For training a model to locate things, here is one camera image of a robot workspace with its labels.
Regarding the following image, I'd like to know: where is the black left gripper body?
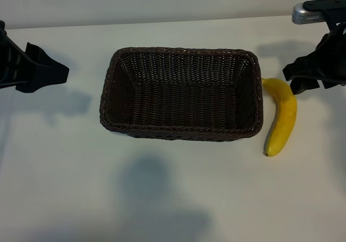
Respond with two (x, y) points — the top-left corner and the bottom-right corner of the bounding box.
(0, 20), (35, 90)

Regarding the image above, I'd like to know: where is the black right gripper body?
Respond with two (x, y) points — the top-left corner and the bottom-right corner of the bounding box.
(315, 22), (346, 90)

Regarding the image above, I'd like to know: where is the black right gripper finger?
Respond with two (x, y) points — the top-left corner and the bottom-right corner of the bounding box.
(282, 52), (321, 82)
(290, 78), (320, 96)

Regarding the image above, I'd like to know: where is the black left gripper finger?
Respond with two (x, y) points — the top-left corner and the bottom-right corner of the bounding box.
(25, 42), (70, 86)
(15, 82), (59, 94)

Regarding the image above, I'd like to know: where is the yellow banana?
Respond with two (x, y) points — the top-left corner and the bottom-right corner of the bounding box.
(261, 77), (298, 157)

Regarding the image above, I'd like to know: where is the dark brown woven basket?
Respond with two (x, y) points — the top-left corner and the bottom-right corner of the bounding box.
(99, 46), (264, 142)

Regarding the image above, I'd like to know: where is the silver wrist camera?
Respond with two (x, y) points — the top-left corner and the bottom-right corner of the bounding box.
(291, 3), (327, 25)

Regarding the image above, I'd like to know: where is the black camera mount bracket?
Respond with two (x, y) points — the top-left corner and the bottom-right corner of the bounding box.
(302, 0), (346, 31)

